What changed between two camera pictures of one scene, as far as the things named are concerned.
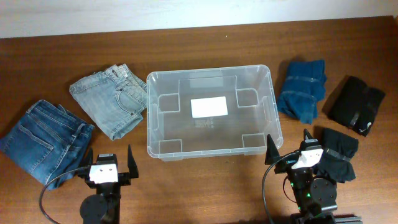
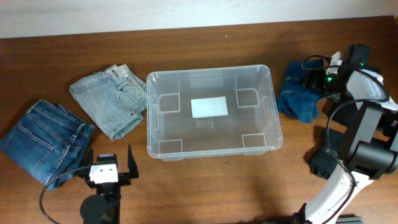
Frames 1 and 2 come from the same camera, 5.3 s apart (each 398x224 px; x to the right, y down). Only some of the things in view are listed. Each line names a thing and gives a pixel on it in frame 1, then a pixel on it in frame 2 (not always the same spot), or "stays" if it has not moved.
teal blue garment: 304,86 stays
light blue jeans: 115,96 stays
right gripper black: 285,164 → 324,87
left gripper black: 125,178 stays
